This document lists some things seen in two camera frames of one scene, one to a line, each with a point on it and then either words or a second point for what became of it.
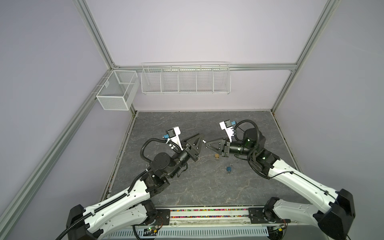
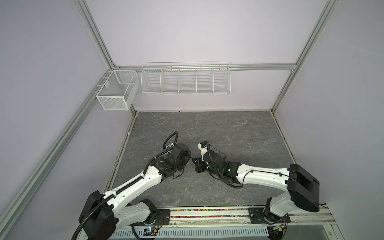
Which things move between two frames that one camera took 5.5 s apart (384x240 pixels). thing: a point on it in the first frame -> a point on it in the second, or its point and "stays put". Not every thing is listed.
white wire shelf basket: (210, 78) stays put
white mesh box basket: (119, 89) stays put
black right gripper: (227, 148) -> (198, 164)
